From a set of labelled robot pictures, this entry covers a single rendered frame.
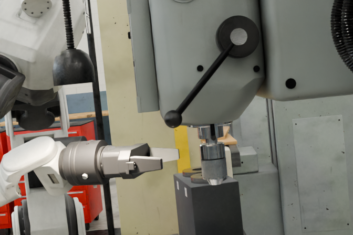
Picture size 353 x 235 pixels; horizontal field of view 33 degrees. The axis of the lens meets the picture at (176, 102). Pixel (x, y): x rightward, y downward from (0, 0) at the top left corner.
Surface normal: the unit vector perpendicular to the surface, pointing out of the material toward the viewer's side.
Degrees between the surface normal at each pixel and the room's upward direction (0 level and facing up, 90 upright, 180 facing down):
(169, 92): 105
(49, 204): 81
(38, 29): 57
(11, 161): 40
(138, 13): 90
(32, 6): 148
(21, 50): 94
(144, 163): 90
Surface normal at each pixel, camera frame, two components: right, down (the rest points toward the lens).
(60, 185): -0.16, 0.70
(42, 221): 0.23, -0.14
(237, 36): 0.04, 0.05
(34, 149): -0.26, -0.71
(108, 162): -0.29, 0.08
